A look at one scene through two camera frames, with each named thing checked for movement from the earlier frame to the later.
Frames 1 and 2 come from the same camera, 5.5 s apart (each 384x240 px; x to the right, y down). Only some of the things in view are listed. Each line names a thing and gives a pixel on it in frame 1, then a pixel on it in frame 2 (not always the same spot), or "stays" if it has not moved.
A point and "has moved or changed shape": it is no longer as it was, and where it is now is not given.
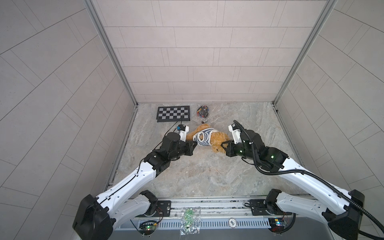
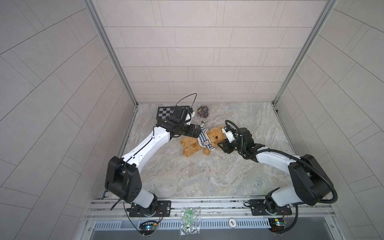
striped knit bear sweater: (203, 137) has moved or changed shape
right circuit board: (277, 224) stays
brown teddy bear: (216, 138) has moved or changed shape
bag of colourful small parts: (203, 111) stays
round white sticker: (232, 222) stays
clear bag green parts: (190, 223) stays
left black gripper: (190, 146) to (195, 130)
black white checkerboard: (173, 113) stays
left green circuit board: (147, 227) stays
